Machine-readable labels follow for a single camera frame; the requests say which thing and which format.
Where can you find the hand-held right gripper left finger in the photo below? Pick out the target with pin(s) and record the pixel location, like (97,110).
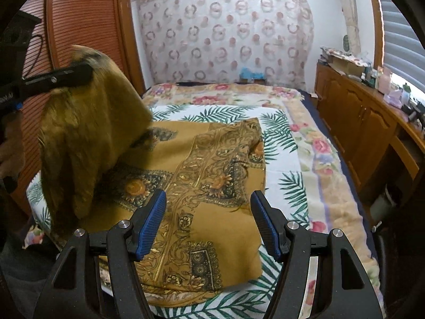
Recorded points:
(151,222)

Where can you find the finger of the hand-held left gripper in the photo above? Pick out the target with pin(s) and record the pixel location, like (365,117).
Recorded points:
(63,76)

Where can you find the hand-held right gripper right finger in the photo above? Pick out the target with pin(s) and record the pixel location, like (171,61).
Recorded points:
(265,226)

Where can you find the brown patterned blouse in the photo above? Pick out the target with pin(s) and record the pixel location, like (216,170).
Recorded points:
(206,172)

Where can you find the person's left hand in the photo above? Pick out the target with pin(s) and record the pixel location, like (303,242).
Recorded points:
(10,149)

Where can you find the wooden slatted wardrobe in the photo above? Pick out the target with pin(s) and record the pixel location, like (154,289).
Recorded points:
(89,33)

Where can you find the bed with floral leaf sheet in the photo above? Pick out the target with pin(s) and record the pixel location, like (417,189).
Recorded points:
(292,159)

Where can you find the dark blue mattress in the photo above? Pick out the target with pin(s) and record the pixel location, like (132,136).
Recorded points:
(328,139)

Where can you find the white waste bin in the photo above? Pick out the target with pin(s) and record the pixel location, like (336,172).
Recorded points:
(383,206)

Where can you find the wooden sideboard cabinet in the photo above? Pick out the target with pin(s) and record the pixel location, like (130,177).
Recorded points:
(358,123)

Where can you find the blue crumpled bag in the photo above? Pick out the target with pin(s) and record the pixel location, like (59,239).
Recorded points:
(252,74)

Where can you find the open cardboard box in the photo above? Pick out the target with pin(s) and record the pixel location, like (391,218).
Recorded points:
(347,63)

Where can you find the pink box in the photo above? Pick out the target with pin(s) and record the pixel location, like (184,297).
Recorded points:
(385,79)

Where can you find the cream tied drape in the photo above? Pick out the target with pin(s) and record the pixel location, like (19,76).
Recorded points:
(352,26)

